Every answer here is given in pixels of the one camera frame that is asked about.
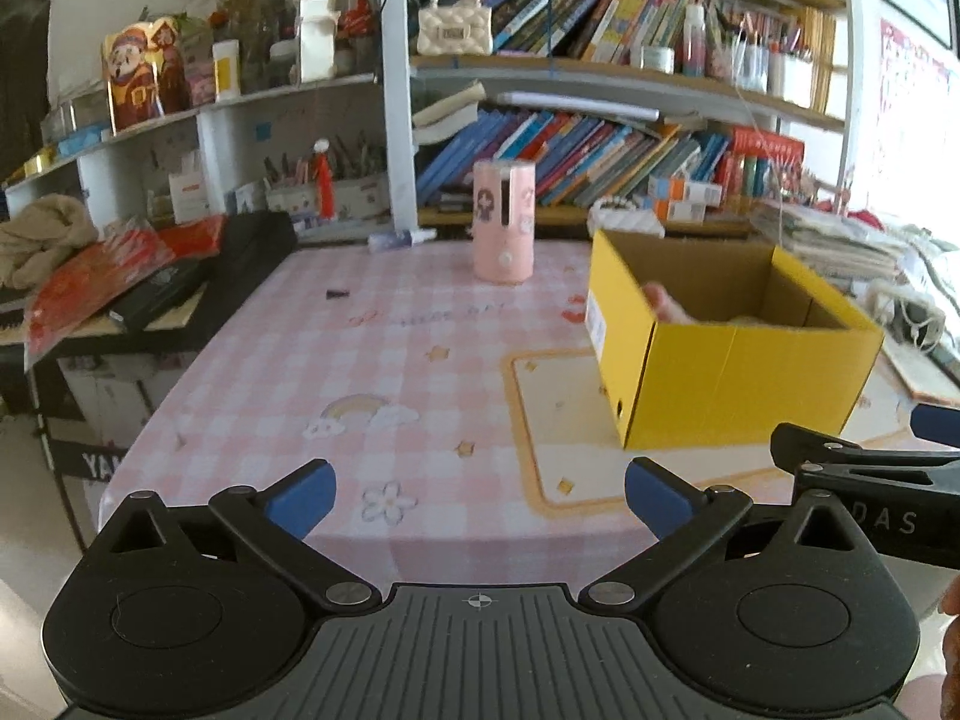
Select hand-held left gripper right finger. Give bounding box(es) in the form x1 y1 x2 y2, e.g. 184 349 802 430
577 456 863 612

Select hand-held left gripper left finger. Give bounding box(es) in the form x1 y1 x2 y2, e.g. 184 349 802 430
109 459 376 612

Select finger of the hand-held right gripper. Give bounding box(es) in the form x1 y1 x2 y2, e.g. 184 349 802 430
911 403 960 442
771 422 960 500

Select yellow cardboard box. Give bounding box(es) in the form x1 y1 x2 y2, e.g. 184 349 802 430
585 229 886 451

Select pink plush toy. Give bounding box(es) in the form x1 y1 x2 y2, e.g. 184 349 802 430
643 283 702 323

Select person's right hand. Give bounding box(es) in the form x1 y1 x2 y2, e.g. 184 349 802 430
898 576 960 720

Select cream placemat orange border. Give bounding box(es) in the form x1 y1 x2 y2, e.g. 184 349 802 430
501 349 923 515

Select white storage box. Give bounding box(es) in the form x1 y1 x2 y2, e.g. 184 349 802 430
56 349 203 421

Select stack of newspapers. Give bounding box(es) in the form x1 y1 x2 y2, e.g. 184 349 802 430
750 202 901 278

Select black keyboard stand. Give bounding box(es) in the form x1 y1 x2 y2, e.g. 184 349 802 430
30 360 113 556

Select black flat box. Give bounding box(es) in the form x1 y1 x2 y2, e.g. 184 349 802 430
109 259 211 331

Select small spray bottle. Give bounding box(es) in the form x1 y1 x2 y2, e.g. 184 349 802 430
367 229 436 252

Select red paper sheet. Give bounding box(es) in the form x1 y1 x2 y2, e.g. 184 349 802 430
154 216 228 260

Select white quilted handbag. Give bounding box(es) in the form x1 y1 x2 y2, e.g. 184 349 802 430
589 195 665 237

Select red patterned paper bag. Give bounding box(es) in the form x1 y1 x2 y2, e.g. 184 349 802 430
22 229 177 372

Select white desk pen organizer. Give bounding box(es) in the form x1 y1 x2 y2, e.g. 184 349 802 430
262 135 391 215

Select red boxed book set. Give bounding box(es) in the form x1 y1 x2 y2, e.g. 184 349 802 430
724 127 805 200

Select pink cylindrical humidifier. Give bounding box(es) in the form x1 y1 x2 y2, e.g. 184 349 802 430
472 160 536 284

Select red tassel ornament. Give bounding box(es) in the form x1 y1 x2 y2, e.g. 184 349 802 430
313 137 336 218

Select white box red label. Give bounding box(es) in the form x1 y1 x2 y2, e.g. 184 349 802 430
166 165 213 222

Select long row of slanted books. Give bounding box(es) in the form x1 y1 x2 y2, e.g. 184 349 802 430
416 109 732 207

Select beige cloth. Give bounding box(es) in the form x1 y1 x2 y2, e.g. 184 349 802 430
0 195 98 290

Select white pen cups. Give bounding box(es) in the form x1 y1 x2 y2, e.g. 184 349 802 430
731 30 815 110

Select white bookshelf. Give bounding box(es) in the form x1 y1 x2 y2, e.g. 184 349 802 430
4 0 856 241

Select blue flat box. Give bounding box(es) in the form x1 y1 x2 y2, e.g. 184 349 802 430
56 124 113 158

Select white jar yellow label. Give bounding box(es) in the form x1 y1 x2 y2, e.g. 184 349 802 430
212 40 241 98

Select white patterned bottle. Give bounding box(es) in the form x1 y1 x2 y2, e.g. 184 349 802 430
682 4 707 76

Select printed figure paper lantern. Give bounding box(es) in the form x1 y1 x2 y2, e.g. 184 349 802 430
101 13 188 132

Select white paper carton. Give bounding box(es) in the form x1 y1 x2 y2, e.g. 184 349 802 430
298 0 337 83

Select row of colourful upright books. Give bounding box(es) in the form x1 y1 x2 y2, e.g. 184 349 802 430
491 0 706 65

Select cream quilted handbag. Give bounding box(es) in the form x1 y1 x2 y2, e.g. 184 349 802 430
418 0 494 56

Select wall poster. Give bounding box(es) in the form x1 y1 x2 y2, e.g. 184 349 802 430
874 19 960 211

